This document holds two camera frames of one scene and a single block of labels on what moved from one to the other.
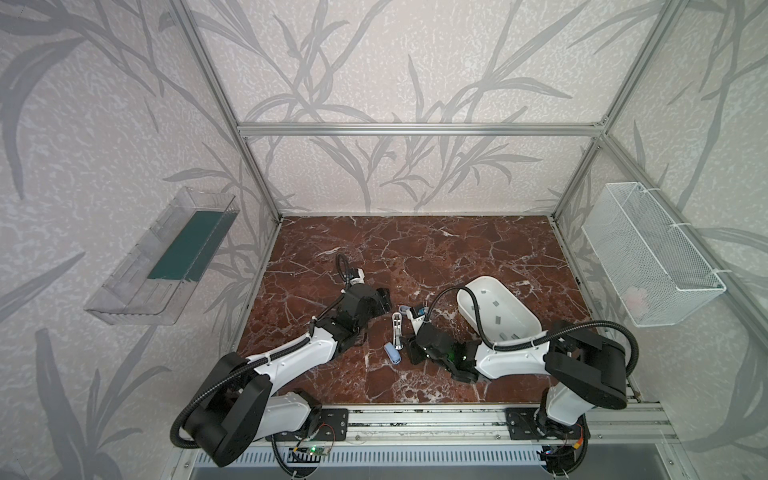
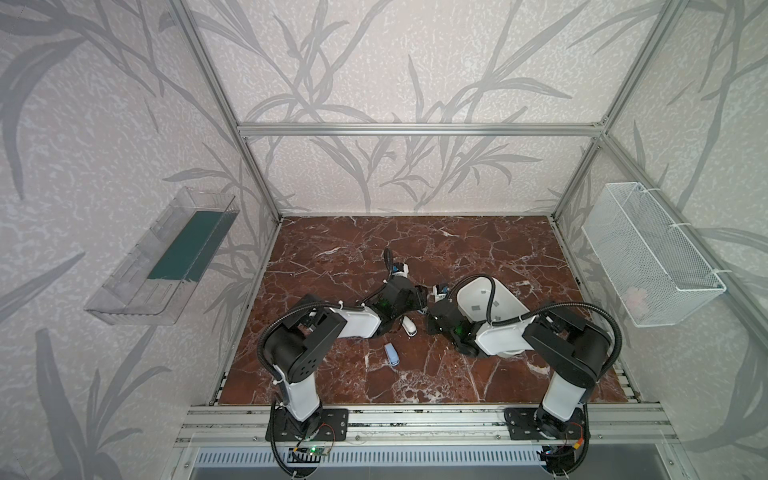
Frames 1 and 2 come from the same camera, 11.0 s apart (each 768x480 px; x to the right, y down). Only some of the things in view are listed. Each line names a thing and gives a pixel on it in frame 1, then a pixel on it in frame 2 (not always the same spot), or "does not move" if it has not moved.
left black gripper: x=377 y=298 → x=395 y=284
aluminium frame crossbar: x=422 y=130 does not move
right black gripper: x=417 y=333 → x=436 y=306
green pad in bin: x=191 y=253 does not move
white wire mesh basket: x=657 y=273 does not move
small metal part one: x=392 y=353 does not move
